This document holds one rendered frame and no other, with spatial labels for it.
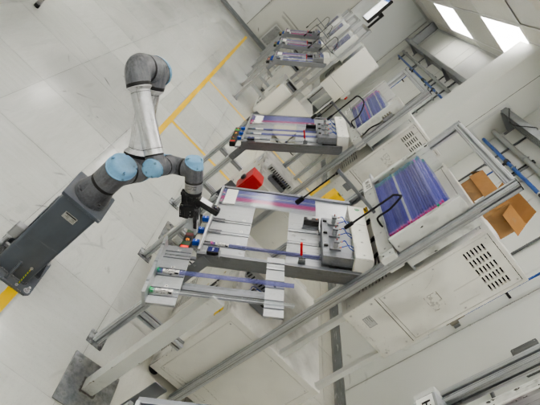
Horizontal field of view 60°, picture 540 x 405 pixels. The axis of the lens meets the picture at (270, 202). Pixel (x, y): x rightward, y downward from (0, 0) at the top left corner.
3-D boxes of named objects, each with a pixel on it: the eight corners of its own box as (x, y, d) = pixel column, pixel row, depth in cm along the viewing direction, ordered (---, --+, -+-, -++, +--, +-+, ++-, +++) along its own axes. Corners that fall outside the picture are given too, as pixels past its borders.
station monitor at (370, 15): (364, 22, 596) (391, -1, 582) (360, 18, 648) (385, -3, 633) (370, 31, 600) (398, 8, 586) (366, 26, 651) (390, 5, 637)
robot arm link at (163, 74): (109, 180, 198) (132, 49, 185) (130, 176, 212) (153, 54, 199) (133, 189, 195) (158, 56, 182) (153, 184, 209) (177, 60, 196)
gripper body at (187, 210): (182, 210, 207) (183, 186, 201) (202, 213, 207) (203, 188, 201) (178, 218, 200) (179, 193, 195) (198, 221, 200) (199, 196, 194)
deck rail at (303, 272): (195, 264, 203) (196, 252, 200) (196, 262, 204) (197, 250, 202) (359, 287, 201) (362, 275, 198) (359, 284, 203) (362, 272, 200)
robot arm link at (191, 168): (189, 152, 196) (207, 156, 193) (188, 176, 200) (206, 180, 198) (179, 157, 189) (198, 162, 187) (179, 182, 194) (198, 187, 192)
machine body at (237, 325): (141, 370, 234) (230, 311, 213) (176, 286, 296) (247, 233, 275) (229, 442, 253) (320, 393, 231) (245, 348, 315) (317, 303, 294)
